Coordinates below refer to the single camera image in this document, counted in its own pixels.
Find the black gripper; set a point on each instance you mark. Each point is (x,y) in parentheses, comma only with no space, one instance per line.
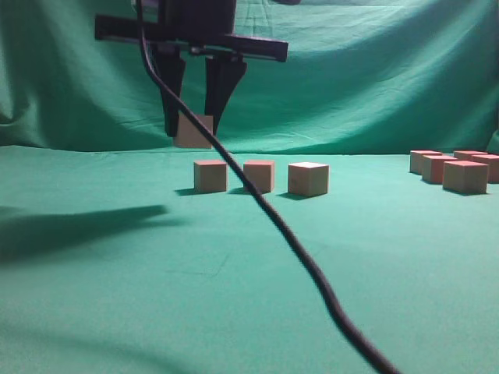
(200,28)

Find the wooden cube placed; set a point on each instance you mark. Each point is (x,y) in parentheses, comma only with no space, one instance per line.
(188,136)
(261,174)
(308,179)
(210,176)

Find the wooden cube column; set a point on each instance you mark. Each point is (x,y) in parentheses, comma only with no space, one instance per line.
(492,161)
(433,168)
(416,159)
(466,155)
(465,177)

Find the green cloth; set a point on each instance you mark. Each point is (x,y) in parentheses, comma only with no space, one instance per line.
(111,263)

